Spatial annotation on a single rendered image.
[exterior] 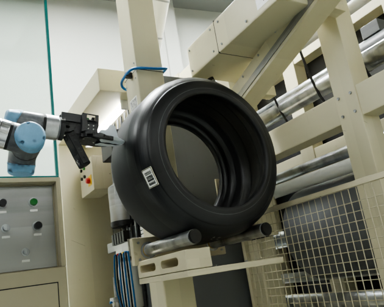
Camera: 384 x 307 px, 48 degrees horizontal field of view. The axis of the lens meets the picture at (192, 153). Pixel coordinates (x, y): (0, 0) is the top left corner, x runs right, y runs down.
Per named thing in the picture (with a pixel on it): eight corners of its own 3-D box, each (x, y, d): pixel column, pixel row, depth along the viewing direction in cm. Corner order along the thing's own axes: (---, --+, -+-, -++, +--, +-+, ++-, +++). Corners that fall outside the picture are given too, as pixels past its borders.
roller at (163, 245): (142, 256, 157) (142, 243, 159) (153, 256, 159) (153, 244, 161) (189, 243, 129) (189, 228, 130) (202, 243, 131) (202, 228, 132)
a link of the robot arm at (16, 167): (8, 165, 115) (11, 127, 118) (3, 176, 124) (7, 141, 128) (39, 169, 118) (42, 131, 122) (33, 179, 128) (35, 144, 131)
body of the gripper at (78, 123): (101, 115, 137) (62, 108, 131) (100, 141, 134) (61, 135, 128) (93, 123, 143) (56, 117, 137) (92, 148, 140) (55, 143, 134)
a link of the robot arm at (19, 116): (0, 140, 127) (3, 113, 130) (39, 145, 132) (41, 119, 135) (4, 130, 120) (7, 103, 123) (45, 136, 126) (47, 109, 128)
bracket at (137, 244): (131, 266, 157) (128, 239, 159) (222, 254, 177) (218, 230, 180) (135, 265, 154) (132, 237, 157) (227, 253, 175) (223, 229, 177)
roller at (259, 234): (206, 248, 172) (206, 236, 173) (216, 249, 174) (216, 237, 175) (262, 234, 143) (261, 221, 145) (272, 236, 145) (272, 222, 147)
